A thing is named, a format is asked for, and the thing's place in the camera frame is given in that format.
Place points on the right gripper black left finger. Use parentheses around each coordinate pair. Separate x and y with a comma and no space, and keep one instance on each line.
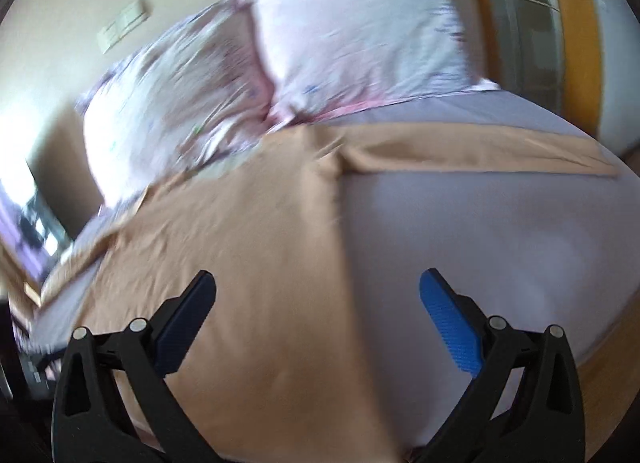
(90,422)

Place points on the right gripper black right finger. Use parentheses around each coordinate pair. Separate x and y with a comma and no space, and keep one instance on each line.
(524,402)

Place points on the tan fleece garment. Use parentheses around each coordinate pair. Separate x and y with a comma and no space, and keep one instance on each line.
(278,372)

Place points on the lavender bed sheet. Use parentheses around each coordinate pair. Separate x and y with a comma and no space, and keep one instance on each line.
(535,248)

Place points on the floral pillow near door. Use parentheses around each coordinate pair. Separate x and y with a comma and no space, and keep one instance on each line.
(326,58)

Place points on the floral pillow near wall switch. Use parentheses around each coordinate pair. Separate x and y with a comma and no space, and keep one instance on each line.
(196,93)

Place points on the beige wall switch panel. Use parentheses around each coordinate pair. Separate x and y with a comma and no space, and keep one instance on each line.
(129,18)

